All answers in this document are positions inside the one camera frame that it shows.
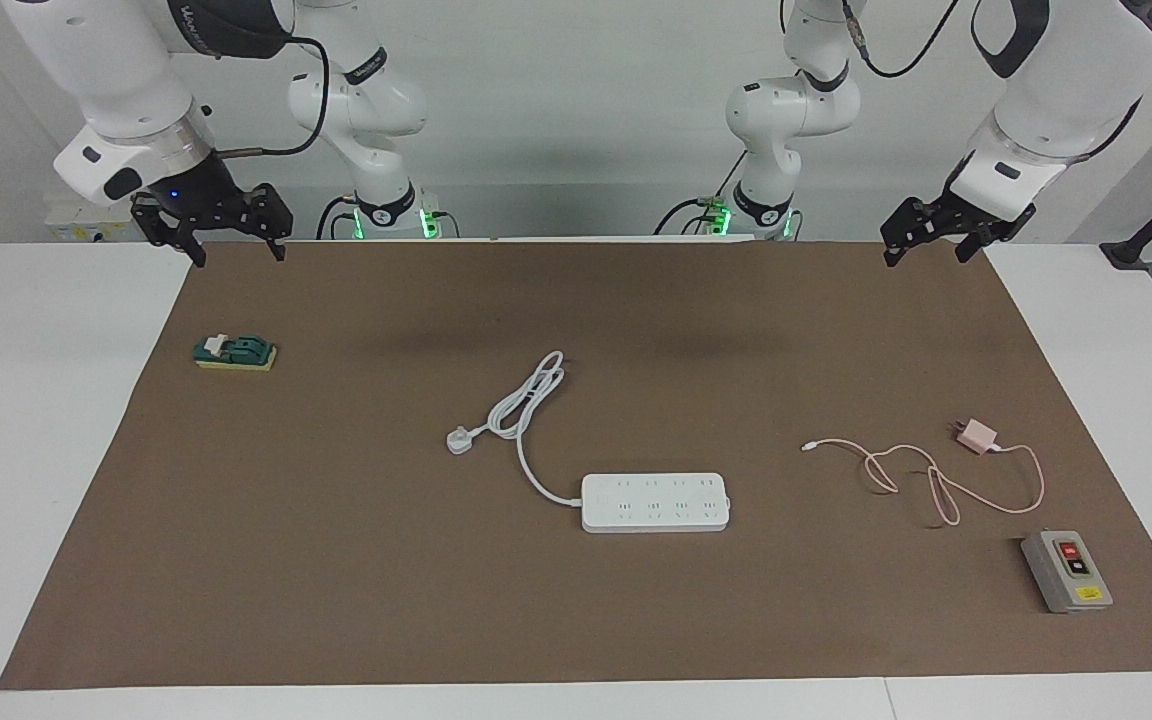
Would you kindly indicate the white power strip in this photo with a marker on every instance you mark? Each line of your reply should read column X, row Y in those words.
column 651, row 505

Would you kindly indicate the pink charger adapter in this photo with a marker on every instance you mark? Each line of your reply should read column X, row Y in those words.
column 976, row 436

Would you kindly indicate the green knife switch yellow base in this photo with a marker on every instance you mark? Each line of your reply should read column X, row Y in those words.
column 241, row 352

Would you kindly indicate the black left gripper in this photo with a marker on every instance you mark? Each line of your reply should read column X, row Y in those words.
column 986, row 215

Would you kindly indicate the brown table mat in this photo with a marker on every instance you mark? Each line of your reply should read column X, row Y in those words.
column 336, row 560

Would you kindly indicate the grey on-off switch box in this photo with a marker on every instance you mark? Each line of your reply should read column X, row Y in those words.
column 1071, row 575

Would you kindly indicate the white wall socket box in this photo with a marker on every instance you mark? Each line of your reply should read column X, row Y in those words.
column 76, row 225

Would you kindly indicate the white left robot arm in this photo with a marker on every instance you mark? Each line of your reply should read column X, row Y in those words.
column 1066, row 100

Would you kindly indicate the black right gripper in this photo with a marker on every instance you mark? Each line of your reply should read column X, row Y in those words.
column 198, row 195

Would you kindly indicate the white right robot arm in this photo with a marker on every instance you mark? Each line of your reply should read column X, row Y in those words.
column 116, row 70

